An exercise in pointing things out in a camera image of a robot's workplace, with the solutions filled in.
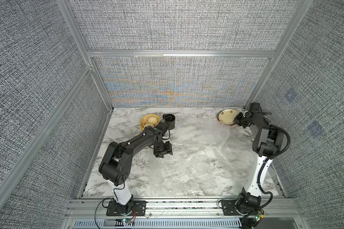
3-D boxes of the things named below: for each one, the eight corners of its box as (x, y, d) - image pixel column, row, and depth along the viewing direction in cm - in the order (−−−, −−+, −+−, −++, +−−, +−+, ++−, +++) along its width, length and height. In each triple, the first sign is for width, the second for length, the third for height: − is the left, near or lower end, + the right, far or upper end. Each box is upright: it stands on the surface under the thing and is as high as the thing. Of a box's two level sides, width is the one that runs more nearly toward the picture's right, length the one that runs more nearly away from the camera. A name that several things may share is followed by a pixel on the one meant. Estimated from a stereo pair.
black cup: (167, 130, 107) (167, 123, 100) (164, 120, 113) (163, 113, 107) (176, 128, 108) (177, 121, 102) (173, 118, 114) (173, 111, 108)
